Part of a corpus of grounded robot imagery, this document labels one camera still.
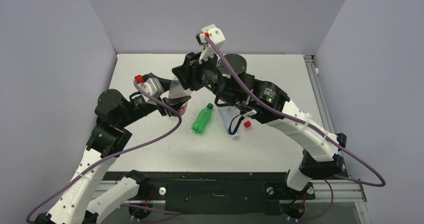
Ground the purple cable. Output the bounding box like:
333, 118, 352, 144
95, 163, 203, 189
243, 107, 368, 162
25, 78, 184, 224
205, 35, 387, 188

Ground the clear bottle red blue label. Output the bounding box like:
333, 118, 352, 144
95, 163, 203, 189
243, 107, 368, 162
232, 107, 252, 129

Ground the clear bottle blue cap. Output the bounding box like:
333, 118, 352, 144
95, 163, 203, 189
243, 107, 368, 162
217, 106, 240, 141

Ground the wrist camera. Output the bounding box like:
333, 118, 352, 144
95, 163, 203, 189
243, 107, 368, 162
134, 75, 165, 98
195, 24, 226, 64

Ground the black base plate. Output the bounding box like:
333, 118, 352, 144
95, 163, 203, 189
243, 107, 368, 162
102, 171, 325, 215

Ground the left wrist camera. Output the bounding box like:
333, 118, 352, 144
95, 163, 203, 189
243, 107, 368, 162
134, 75, 165, 98

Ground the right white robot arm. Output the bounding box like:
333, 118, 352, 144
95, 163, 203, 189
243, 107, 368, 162
172, 53, 346, 198

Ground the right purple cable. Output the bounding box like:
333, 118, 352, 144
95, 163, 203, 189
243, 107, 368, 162
205, 35, 387, 188

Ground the green plastic bottle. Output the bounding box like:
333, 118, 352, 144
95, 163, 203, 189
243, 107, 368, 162
191, 103, 214, 135

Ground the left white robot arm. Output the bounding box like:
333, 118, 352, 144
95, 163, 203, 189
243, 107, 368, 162
35, 74, 191, 224

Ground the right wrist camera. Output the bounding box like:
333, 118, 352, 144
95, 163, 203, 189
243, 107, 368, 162
195, 24, 226, 64

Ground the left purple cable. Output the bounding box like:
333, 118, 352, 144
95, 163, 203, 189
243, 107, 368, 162
25, 78, 184, 224

